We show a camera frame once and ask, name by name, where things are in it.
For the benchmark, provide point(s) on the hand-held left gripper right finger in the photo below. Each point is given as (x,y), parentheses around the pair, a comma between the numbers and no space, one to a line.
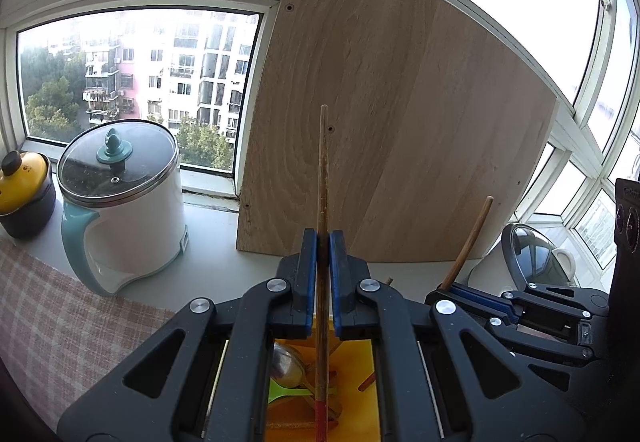
(336,272)

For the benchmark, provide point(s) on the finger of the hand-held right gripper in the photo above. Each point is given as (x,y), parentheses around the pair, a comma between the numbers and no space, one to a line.
(480,314)
(482,299)

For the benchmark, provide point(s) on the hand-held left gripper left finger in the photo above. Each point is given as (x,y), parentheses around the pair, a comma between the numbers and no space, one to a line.
(312,272)

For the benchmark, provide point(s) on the yellow plastic container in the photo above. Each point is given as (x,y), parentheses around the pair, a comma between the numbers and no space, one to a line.
(350,367)

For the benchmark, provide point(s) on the green plastic spoon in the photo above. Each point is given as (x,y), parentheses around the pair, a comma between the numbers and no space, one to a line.
(282,393)

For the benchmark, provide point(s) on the glass rice cooker lid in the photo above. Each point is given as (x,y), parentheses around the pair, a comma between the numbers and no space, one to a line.
(540,252)

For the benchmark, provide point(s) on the white and teal electric pot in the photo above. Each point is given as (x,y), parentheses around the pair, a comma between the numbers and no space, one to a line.
(150,232)

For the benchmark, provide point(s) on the light wooden board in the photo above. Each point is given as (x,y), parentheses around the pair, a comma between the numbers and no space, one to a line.
(400,96)

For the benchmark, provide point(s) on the glass lid with teal knob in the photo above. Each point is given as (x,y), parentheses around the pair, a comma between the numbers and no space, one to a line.
(115,151)

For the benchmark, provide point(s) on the pink plaid cloth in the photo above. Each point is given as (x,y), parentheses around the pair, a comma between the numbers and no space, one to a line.
(60,322)

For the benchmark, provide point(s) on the black cooking pot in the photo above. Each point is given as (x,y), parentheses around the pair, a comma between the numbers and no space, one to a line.
(30,222)

